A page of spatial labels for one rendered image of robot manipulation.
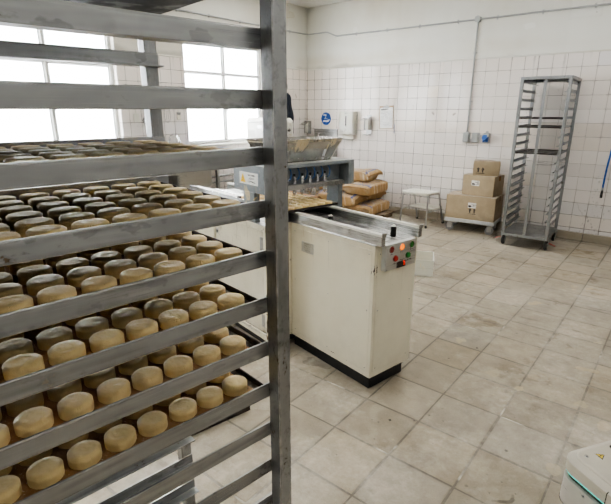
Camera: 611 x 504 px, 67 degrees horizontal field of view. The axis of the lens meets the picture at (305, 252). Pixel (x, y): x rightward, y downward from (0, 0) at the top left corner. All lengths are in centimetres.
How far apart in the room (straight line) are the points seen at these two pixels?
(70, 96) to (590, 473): 196
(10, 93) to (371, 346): 217
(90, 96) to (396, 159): 651
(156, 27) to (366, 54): 670
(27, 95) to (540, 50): 605
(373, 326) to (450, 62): 479
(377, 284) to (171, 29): 189
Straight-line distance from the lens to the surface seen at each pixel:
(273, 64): 77
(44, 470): 86
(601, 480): 208
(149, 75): 116
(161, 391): 81
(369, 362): 259
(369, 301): 244
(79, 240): 67
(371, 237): 235
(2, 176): 64
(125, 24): 69
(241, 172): 285
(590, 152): 626
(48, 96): 65
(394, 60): 710
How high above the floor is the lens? 148
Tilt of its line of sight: 17 degrees down
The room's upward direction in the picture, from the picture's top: straight up
